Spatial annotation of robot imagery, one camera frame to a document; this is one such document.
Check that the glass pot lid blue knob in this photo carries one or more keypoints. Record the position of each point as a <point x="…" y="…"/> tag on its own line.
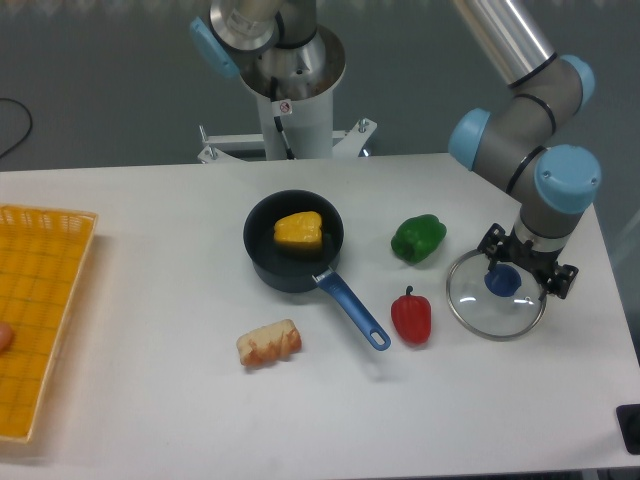
<point x="499" y="303"/>

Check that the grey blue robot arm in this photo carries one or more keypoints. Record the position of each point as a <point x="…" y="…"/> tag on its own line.
<point x="554" y="186"/>

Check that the toy bread loaf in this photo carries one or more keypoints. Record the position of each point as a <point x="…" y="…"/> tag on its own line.
<point x="269" y="343"/>

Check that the dark pot with blue handle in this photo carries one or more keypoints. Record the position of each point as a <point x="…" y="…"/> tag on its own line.
<point x="286" y="263"/>

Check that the green bell pepper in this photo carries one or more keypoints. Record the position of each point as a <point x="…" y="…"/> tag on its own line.
<point x="418" y="237"/>

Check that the person fingertip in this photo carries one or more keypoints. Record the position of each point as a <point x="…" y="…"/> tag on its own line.
<point x="6" y="336"/>

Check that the red bell pepper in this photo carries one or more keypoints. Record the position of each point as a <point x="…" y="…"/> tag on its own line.
<point x="412" y="317"/>

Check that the yellow plastic basket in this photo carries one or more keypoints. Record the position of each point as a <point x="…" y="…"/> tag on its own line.
<point x="43" y="251"/>

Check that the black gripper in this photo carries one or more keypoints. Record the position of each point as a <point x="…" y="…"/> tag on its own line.
<point x="554" y="279"/>

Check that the yellow bell pepper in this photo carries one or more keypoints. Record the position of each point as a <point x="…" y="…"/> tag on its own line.
<point x="300" y="233"/>

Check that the black device at table edge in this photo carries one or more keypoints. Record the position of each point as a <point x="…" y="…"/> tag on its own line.
<point x="629" y="422"/>

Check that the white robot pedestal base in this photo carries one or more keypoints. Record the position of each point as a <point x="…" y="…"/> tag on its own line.
<point x="293" y="89"/>

